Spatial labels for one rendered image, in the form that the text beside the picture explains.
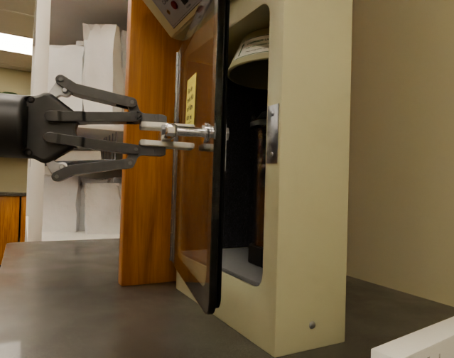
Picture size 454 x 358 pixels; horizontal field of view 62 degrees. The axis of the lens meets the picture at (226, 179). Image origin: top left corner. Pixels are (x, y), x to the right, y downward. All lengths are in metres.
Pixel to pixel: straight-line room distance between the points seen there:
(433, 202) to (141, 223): 0.56
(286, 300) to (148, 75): 0.51
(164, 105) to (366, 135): 0.46
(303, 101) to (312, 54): 0.06
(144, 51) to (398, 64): 0.53
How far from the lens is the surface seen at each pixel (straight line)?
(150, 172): 0.76
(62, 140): 0.49
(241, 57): 0.59
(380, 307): 0.72
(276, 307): 0.47
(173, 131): 0.45
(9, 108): 0.49
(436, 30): 0.88
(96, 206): 1.67
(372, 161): 0.92
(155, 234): 0.77
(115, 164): 0.49
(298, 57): 0.48
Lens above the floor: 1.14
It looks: 1 degrees up
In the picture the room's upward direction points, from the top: 2 degrees clockwise
